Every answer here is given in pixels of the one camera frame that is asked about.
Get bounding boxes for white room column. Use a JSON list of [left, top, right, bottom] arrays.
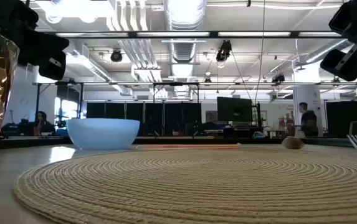
[[292, 62, 322, 138]]

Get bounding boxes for light blue bowl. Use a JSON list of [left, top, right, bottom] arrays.
[[65, 118, 141, 151]]

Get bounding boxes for person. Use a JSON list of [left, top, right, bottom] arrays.
[[25, 111, 56, 137], [298, 101, 319, 138]]

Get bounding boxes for silver ventilation duct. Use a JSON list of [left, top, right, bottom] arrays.
[[164, 0, 207, 97]]

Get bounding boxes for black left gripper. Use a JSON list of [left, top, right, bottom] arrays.
[[0, 0, 70, 81]]

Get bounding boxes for black computer monitor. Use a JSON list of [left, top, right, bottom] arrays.
[[217, 96, 254, 123]]

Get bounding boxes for thin hanging cable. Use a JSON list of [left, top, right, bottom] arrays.
[[254, 0, 266, 105]]

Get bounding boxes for black background robot rig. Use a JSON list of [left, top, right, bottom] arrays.
[[0, 118, 36, 138]]

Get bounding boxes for black partition panels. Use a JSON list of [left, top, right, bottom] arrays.
[[86, 101, 202, 137], [326, 101, 357, 139]]

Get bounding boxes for black overhead light bar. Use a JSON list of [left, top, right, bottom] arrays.
[[45, 30, 344, 39]]

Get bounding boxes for round woven beige placemat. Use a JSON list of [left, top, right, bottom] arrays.
[[12, 146, 357, 224]]

